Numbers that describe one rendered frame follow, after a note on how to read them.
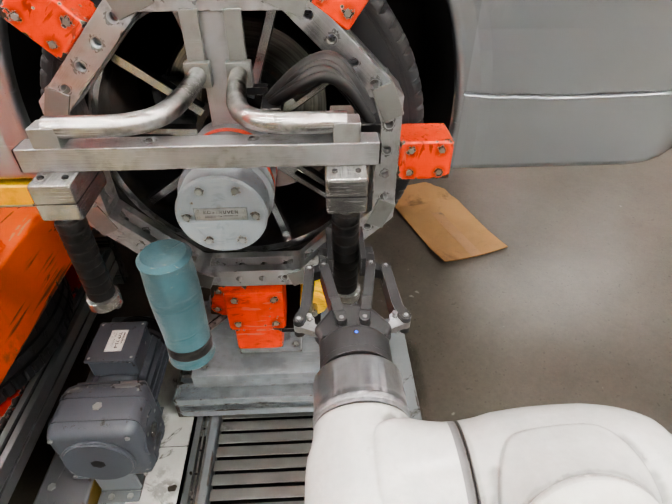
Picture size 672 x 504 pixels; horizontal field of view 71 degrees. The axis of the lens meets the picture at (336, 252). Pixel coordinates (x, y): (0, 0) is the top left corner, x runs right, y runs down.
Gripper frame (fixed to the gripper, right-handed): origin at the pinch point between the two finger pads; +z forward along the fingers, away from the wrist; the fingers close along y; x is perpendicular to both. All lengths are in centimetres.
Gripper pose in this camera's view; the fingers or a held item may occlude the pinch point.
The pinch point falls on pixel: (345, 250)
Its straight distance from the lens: 63.6
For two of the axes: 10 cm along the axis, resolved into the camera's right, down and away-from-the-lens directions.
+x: 0.0, -7.7, -6.3
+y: 10.0, -0.3, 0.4
